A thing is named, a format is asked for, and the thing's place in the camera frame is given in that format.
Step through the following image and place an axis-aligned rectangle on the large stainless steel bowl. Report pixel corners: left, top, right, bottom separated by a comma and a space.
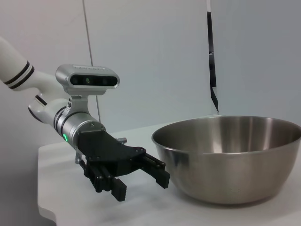
151, 115, 301, 205

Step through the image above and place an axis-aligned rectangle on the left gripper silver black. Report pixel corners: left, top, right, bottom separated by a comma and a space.
54, 107, 171, 202

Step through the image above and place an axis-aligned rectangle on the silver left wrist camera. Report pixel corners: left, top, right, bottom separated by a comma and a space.
55, 64, 120, 116

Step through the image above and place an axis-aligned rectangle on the black vertical wall strip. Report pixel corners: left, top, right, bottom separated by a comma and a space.
206, 10, 220, 113

